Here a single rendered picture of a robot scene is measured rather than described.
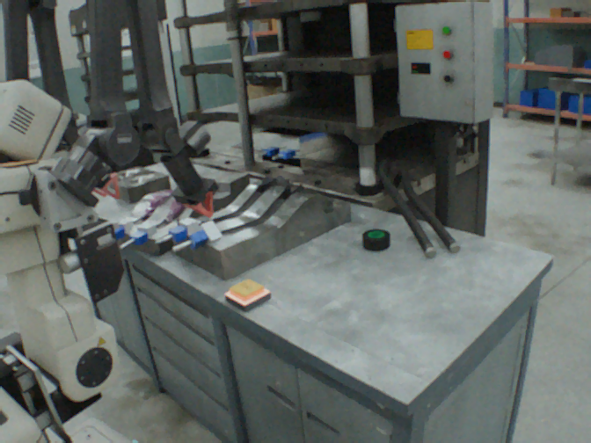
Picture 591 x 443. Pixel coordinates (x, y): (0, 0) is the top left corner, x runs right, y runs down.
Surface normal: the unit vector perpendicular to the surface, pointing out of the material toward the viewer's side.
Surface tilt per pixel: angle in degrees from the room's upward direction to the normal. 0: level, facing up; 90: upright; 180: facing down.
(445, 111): 90
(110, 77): 90
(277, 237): 90
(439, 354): 0
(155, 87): 88
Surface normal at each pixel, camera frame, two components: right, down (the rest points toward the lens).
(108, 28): 0.78, 0.17
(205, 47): 0.58, 0.26
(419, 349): -0.09, -0.92
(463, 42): -0.73, 0.32
